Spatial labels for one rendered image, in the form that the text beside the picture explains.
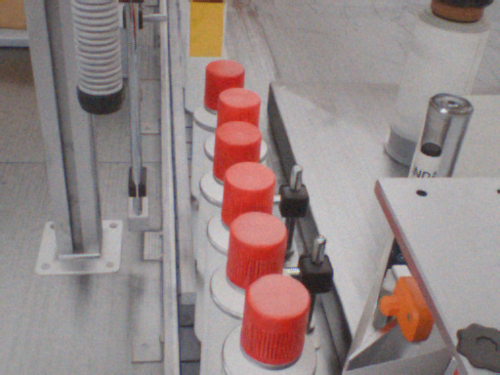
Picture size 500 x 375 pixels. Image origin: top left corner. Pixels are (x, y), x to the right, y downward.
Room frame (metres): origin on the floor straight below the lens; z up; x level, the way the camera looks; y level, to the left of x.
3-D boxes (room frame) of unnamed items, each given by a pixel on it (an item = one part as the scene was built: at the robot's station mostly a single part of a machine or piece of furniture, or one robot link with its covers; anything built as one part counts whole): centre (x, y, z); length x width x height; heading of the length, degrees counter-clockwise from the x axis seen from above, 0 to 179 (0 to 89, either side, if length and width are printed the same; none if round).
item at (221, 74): (0.48, 0.03, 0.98); 0.05 x 0.05 x 0.20
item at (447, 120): (0.49, -0.16, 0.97); 0.05 x 0.05 x 0.19
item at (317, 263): (0.43, -0.05, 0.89); 0.06 x 0.03 x 0.12; 100
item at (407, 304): (0.22, -0.08, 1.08); 0.03 x 0.02 x 0.02; 10
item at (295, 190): (0.55, -0.05, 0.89); 0.03 x 0.03 x 0.12; 10
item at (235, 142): (0.38, 0.01, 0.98); 0.05 x 0.05 x 0.20
